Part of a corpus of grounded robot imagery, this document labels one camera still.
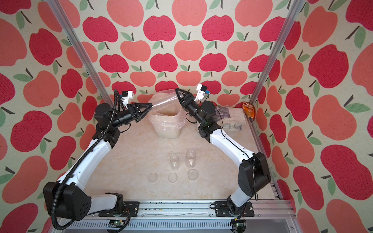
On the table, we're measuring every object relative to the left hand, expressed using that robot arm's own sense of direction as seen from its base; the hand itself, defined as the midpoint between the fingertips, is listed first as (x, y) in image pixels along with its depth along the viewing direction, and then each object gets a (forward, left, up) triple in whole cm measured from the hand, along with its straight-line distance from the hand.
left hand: (153, 110), depth 64 cm
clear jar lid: (-13, -19, -41) cm, 48 cm away
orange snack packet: (+36, -66, -33) cm, 82 cm away
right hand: (+8, -10, +4) cm, 13 cm away
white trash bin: (+9, -4, -23) cm, 25 cm away
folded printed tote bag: (+20, -46, -28) cm, 58 cm away
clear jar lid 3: (-16, +4, -40) cm, 44 cm away
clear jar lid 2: (-16, -7, -41) cm, 44 cm away
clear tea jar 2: (-6, -18, -37) cm, 42 cm away
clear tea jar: (-4, -7, -40) cm, 41 cm away
